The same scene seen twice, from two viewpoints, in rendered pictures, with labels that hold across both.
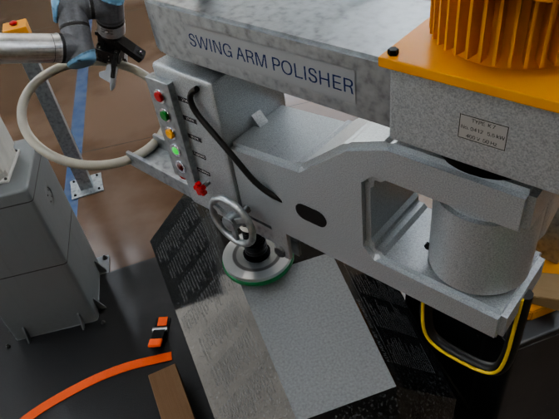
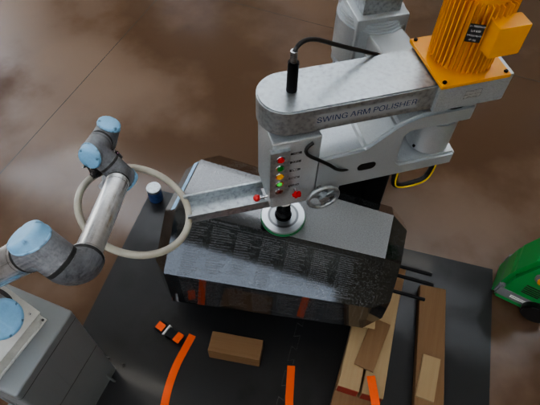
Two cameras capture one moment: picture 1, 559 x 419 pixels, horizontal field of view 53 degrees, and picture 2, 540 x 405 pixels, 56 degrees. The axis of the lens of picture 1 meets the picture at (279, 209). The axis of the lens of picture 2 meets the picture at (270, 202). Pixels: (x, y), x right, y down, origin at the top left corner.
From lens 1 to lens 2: 1.72 m
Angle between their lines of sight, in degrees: 42
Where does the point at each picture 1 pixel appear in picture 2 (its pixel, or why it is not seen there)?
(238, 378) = (330, 273)
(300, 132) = (338, 133)
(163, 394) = (229, 348)
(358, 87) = (419, 100)
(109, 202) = not seen: outside the picture
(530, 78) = (488, 71)
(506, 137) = (480, 92)
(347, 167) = (398, 133)
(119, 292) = (104, 341)
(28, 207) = (75, 323)
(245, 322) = (310, 248)
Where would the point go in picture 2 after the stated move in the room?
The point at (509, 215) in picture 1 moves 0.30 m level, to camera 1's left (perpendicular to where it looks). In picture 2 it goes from (468, 115) to (445, 165)
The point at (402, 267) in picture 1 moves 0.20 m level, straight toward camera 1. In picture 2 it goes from (410, 160) to (447, 186)
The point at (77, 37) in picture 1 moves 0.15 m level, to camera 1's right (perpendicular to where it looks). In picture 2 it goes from (124, 167) to (149, 141)
